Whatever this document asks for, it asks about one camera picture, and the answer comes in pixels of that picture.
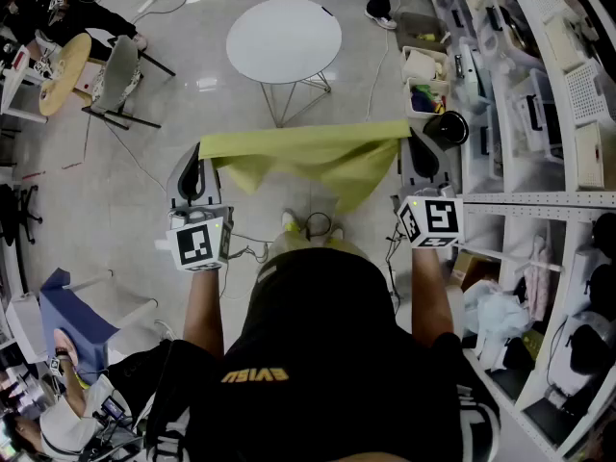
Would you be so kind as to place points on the black office chair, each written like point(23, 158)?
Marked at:
point(17, 210)

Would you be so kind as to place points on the floral seat cushion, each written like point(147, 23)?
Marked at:
point(98, 89)

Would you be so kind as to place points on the round white table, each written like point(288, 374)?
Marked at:
point(284, 41)

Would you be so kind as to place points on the grey chair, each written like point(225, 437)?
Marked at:
point(120, 70)

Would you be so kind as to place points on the person's black shirt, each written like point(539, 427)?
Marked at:
point(327, 330)

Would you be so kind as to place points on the yellow-green cloth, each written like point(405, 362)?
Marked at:
point(313, 157)

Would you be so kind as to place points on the person's shoe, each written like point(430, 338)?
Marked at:
point(289, 222)
point(337, 233)

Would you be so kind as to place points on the black round bin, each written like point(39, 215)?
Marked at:
point(450, 128)

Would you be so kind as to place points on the blue cardboard box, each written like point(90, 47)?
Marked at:
point(72, 315)

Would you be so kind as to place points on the round wooden table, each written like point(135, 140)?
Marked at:
point(65, 75)

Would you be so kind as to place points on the white power strip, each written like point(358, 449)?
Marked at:
point(146, 4)

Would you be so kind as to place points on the person's left forearm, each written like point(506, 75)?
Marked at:
point(204, 311)

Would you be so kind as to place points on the white metal shelving rack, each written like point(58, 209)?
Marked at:
point(529, 199)

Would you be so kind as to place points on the black bag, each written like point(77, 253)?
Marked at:
point(592, 349)

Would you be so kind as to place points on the row of clear storage boxes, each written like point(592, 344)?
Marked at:
point(534, 109)

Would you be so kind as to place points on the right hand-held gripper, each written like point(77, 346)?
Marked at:
point(435, 222)

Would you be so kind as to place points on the white side table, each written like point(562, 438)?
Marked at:
point(14, 84)

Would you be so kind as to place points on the white bin with colourful items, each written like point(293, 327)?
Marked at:
point(423, 99)

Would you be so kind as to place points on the person's left shoe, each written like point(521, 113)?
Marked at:
point(289, 222)

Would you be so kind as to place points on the white plastic bag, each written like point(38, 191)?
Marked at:
point(495, 315)

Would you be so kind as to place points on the person's right shoe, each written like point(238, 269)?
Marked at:
point(337, 233)

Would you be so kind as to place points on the brown cardboard box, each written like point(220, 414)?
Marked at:
point(474, 267)

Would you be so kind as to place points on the person's right forearm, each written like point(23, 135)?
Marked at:
point(430, 296)

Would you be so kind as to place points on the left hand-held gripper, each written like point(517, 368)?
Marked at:
point(197, 246)

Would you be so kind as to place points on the pink cloth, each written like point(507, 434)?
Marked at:
point(536, 277)

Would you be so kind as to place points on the dark grey storage bin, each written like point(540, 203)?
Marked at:
point(418, 24)

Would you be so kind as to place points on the white plastic box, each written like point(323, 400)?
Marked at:
point(26, 327)

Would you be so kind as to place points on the person's khaki trousers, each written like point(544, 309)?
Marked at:
point(288, 244)

